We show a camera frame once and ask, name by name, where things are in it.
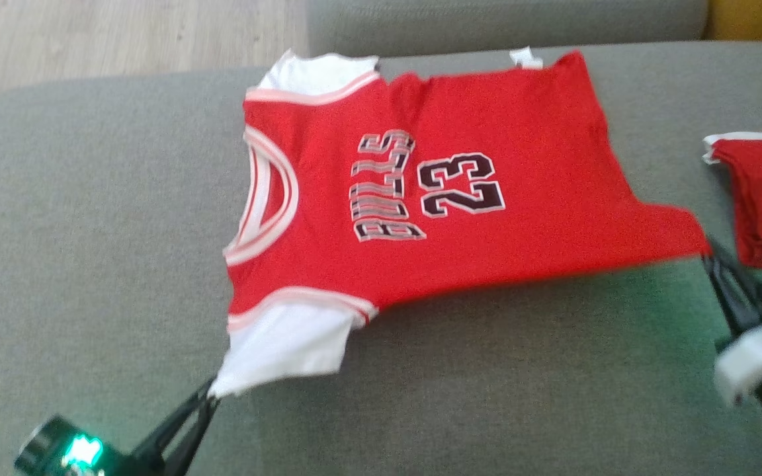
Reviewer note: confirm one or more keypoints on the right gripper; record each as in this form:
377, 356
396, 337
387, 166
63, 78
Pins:
755, 363

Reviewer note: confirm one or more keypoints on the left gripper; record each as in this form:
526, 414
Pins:
131, 468

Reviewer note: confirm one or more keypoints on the red Bulls 23 jersey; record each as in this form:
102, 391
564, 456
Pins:
520, 231

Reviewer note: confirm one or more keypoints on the grey sofa seat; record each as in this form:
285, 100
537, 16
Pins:
90, 231

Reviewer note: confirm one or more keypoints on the yellow sofa backrest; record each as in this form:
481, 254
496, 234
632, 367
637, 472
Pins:
758, 20

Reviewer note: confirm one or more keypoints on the light grey sofa cushion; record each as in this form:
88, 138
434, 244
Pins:
487, 23

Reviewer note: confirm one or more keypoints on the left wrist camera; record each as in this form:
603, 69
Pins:
57, 449

